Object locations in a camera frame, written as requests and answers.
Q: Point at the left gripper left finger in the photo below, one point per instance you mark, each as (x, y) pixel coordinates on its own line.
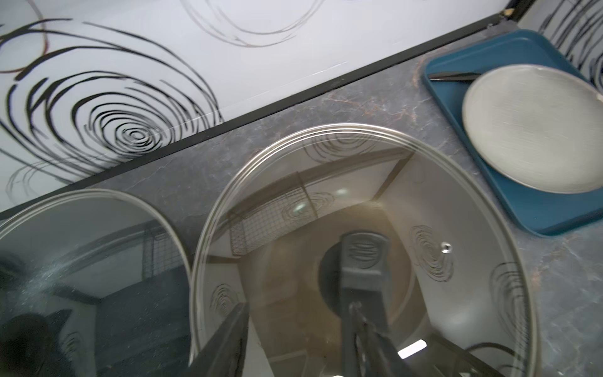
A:
(225, 352)

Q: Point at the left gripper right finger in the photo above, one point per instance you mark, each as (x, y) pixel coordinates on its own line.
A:
(371, 352)

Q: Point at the glass lid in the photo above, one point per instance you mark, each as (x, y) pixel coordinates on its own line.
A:
(94, 282)
(480, 320)

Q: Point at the glass lid on black pan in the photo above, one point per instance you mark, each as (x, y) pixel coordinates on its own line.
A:
(94, 282)

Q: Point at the teal tray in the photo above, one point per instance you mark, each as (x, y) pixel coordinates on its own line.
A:
(534, 211)

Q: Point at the grey round plate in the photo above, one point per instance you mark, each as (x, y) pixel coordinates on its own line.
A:
(538, 126)

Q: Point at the black utensil on tray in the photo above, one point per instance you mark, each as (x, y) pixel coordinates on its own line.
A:
(453, 76)

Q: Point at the brown pan with cream handle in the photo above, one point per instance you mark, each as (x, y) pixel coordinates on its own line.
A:
(299, 334)

